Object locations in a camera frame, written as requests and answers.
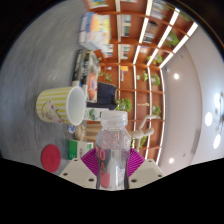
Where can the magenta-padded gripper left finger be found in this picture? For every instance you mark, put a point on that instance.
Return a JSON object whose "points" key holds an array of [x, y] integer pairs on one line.
{"points": [[76, 172]]}

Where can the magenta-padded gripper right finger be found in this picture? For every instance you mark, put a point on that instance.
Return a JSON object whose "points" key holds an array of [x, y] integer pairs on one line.
{"points": [[146, 172]]}

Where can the clear red-labelled water bottle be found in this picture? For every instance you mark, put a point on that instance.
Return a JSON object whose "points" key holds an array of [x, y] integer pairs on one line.
{"points": [[112, 153]]}

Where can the flat green-white box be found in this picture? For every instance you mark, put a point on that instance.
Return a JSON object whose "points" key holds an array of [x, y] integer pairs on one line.
{"points": [[78, 149]]}

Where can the recessed round ceiling light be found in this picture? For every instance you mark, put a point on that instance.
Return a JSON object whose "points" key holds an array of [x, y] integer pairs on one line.
{"points": [[171, 160], [176, 76]]}

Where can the flat round red coaster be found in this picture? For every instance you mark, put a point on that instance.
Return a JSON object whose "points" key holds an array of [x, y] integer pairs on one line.
{"points": [[50, 158]]}

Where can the wooden artist mannequin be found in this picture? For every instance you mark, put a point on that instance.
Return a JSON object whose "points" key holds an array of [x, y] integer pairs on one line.
{"points": [[138, 133]]}

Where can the small round printed badge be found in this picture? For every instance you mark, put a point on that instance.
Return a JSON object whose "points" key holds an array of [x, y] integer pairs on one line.
{"points": [[71, 128]]}

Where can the ceiling air vent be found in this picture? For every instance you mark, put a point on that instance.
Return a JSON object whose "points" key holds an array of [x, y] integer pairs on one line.
{"points": [[196, 141]]}

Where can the yellow striped cartoon mug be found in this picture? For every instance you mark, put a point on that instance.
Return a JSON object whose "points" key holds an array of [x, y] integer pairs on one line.
{"points": [[53, 105]]}

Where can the multi-globe ceiling lamp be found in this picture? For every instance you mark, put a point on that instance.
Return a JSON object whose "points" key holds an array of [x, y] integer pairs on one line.
{"points": [[208, 119]]}

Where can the chair with dark jacket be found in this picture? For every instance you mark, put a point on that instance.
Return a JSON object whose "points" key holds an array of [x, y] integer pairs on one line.
{"points": [[106, 96]]}

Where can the wooden shelf unit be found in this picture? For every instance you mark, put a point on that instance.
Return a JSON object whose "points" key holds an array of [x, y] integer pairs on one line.
{"points": [[126, 81]]}

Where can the dark book stack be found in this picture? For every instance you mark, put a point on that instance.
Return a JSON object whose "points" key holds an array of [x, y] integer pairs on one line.
{"points": [[87, 78]]}

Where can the colourful book stack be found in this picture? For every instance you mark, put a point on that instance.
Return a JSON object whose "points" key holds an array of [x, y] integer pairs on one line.
{"points": [[95, 31]]}

